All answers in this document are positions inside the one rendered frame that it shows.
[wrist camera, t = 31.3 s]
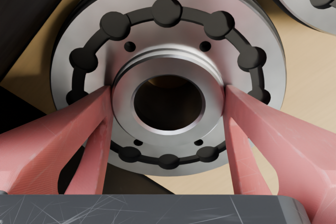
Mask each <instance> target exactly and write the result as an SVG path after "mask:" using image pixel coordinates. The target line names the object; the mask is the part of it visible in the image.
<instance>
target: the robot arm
mask: <svg viewBox="0 0 336 224"><path fill-rule="evenodd" d="M111 94H112V90H111V86H110V85H104V86H102V87H100V88H99V89H97V90H95V91H93V92H92V93H90V94H88V95H86V96H85V97H83V98H81V99H79V100H78V101H76V102H74V103H72V104H71V105H69V106H67V107H65V108H62V109H60V110H57V111H55V112H53V113H50V114H48V115H45V116H43V117H40V118H38V119H36V120H33V121H31V122H28V123H26V124H23V125H21V126H18V127H16V128H14V129H11V130H9V131H6V132H4V133H1V134H0V224H336V133H334V132H331V131H329V130H326V129H324V128H321V127H319V126H316V125H314V124H312V123H309V122H307V121H304V120H302V119H299V118H297V117H294V116H292V115H289V114H287V113H285V112H282V111H280V110H277V109H275V108H273V107H270V106H268V105H266V104H264V103H263V102H261V101H259V100H257V99H256V98H254V97H252V96H250V95H249V94H247V93H245V92H243V91H242V90H240V89H238V88H236V87H235V86H233V85H226V86H225V90H224V95H225V105H224V111H223V114H222V117H223V126H224V135H225V144H226V151H227V157H228V163H229V168H230V174H231V180H232V186H233V192H234V194H102V192H103V187H104V181H105V175H106V169H107V163H108V158H109V152H110V145H111V136H112V127H113V118H114V114H113V111H112V104H111ZM87 138H88V140H87ZM248 138H249V139H250V140H251V141H252V143H253V144H254V145H255V146H256V147H257V149H258V150H259V151H260V152H261V154H262V155H263V156H264V157H265V158H266V160H267V161H268V162H269V163H270V164H271V166H272V167H273V168H274V169H275V171H276V173H277V177H278V185H279V188H278V193H277V195H273V194H272V193H271V191H270V189H269V187H268V185H267V183H266V181H265V180H264V178H263V176H262V174H261V172H260V170H259V168H258V165H257V163H256V160H255V157H254V154H253V151H252V148H251V145H250V142H249V139H248ZM86 140H87V143H86V146H85V149H84V152H83V155H82V158H81V161H80V163H79V166H78V168H77V170H76V173H75V174H74V176H73V178H72V180H71V182H70V184H69V186H68V187H67V189H66V191H65V193H64V194H59V193H58V179H59V175H60V172H61V170H62V169H63V167H64V166H65V165H66V164H67V163H68V161H69V160H70V159H71V158H72V157H73V155H74V154H75V153H76V152H77V150H78V149H79V148H80V147H81V146H82V144H83V143H84V142H85V141H86Z"/></svg>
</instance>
